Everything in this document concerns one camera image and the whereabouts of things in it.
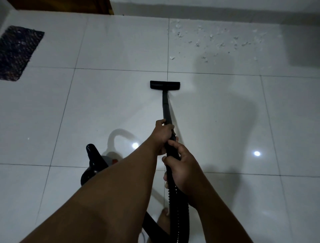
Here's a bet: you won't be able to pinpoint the black corrugated vacuum hose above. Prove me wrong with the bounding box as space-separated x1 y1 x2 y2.
142 184 191 243

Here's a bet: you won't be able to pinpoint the dark patterned doormat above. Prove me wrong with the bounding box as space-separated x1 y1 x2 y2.
0 25 45 81

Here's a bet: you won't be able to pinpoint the person's bare foot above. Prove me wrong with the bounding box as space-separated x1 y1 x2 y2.
157 207 171 233

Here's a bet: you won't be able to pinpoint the person's left forearm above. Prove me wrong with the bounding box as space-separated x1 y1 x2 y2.
15 137 162 243

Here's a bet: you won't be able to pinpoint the person's right forearm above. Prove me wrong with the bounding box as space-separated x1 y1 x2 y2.
188 173 254 243

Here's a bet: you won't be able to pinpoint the black vacuum cleaner body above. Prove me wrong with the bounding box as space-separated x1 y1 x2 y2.
80 144 118 187

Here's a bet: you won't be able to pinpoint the person's left hand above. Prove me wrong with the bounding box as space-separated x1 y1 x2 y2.
148 119 179 156

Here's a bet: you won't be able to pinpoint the brown wooden door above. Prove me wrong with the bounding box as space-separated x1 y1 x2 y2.
15 0 115 15

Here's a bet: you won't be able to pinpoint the black vacuum wand with nozzle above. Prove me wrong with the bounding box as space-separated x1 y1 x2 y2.
150 80 181 187

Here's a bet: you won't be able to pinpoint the scattered white paper scraps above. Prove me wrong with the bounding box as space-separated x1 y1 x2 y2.
168 19 268 63

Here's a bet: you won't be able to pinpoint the person's right hand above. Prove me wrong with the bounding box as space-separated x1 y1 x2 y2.
162 140 205 210

